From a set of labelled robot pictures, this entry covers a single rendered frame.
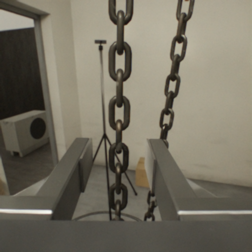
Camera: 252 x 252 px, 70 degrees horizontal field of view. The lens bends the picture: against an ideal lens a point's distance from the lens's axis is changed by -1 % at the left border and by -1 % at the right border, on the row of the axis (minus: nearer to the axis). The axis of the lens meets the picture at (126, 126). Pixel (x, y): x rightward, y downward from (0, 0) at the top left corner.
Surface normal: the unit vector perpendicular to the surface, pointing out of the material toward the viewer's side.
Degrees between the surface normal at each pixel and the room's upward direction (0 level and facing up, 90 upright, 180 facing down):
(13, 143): 90
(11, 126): 90
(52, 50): 90
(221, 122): 90
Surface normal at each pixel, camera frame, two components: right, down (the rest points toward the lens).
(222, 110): -0.29, 0.29
